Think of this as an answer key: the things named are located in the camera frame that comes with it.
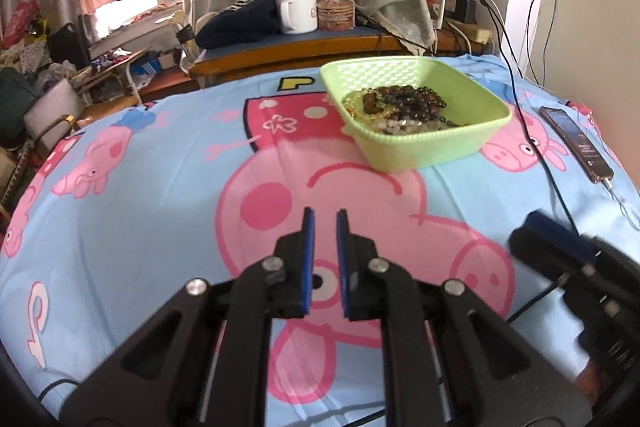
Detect green plastic basket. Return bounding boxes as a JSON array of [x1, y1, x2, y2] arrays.
[[320, 55, 512, 173]]

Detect brown bead bracelet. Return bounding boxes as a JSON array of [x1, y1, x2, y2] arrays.
[[360, 86, 402, 117]]

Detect pile of bead jewelry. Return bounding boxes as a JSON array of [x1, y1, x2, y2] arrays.
[[341, 84, 460, 136]]

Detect black smartphone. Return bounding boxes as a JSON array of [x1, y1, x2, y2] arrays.
[[539, 106, 614, 183]]

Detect Peppa Pig blue bedsheet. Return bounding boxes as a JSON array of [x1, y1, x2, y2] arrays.
[[1, 56, 639, 426]]

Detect black power adapter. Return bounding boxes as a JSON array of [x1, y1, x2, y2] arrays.
[[452, 0, 477, 25]]

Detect white wifi router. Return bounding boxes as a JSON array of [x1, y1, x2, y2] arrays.
[[433, 0, 447, 30]]

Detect wooden desk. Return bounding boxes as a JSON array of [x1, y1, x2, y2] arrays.
[[188, 24, 497, 84]]

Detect white storage box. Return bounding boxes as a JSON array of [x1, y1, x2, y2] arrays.
[[23, 79, 86, 150]]

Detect small wooden side table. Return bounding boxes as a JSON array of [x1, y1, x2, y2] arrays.
[[74, 48, 149, 107]]

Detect bagged round snack container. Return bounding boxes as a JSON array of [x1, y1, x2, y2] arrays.
[[317, 0, 356, 31]]

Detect dark green bag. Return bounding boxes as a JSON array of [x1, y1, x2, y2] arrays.
[[0, 67, 39, 140]]

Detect dark navy folded clothes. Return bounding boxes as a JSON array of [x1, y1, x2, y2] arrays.
[[195, 0, 281, 50]]

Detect white enamel mug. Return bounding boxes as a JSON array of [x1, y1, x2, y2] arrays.
[[274, 0, 318, 35]]

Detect red plastic bag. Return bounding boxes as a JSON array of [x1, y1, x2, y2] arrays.
[[2, 0, 39, 50]]

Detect black cable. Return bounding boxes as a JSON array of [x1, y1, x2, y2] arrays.
[[464, 0, 582, 323]]

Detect white charging cable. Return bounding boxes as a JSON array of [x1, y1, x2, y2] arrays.
[[602, 175, 640, 233]]

